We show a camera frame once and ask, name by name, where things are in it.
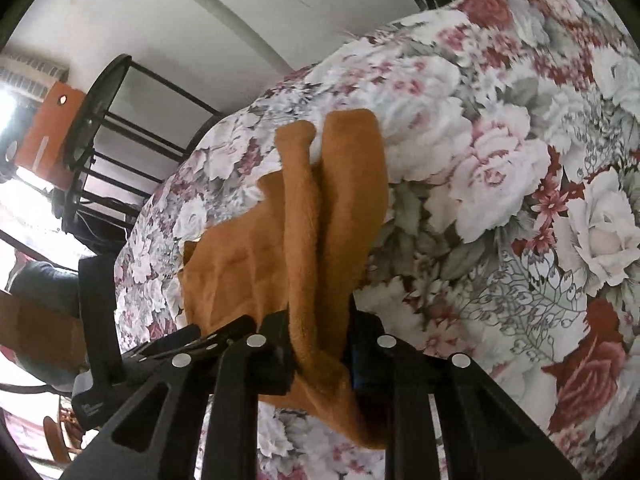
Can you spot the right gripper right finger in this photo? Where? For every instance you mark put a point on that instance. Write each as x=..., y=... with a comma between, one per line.
x=442, y=418

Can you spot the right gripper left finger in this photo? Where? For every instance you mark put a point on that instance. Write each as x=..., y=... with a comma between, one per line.
x=198, y=419

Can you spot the orange baby garment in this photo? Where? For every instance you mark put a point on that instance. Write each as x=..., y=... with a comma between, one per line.
x=303, y=248

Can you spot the wooden chair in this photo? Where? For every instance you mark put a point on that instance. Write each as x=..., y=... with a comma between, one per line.
x=63, y=433

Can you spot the floral bed sheet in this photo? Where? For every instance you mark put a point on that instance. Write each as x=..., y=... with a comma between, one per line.
x=511, y=132

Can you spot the orange box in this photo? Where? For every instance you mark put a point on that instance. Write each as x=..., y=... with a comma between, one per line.
x=41, y=151

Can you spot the black round metal rack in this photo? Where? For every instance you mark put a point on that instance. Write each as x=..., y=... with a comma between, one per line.
x=132, y=131

